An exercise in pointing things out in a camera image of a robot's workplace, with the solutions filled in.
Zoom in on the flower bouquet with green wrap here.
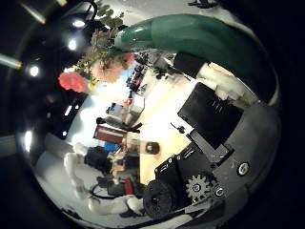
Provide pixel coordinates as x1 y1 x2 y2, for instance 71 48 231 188
57 6 278 103

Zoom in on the clear plastic cup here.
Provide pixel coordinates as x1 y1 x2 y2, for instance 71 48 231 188
125 132 161 156

